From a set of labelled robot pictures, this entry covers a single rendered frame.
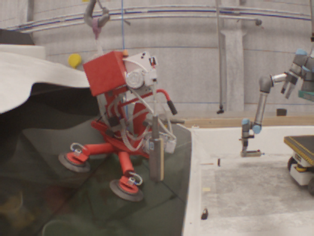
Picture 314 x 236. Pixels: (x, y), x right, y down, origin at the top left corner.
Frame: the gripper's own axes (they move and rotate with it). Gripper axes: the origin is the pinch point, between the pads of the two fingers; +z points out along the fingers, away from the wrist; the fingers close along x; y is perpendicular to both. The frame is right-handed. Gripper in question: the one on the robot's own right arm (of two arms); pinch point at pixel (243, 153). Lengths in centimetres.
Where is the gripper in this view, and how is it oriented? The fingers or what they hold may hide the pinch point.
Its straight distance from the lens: 260.9
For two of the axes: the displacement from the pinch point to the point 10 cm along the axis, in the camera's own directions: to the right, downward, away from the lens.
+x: -1.6, 1.7, -9.7
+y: -9.9, -0.1, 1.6
